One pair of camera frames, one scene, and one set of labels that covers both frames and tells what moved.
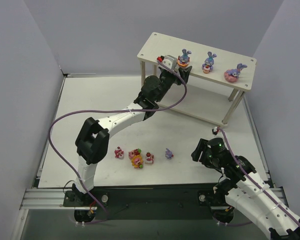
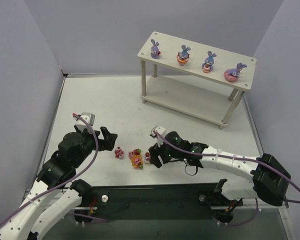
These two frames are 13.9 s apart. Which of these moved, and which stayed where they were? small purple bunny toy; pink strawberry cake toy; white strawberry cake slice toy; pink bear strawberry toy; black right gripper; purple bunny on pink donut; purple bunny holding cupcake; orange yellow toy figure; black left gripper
Moved: black right gripper; black left gripper; small purple bunny toy
Stayed: orange yellow toy figure; pink bear strawberry toy; white strawberry cake slice toy; pink strawberry cake toy; purple bunny on pink donut; purple bunny holding cupcake
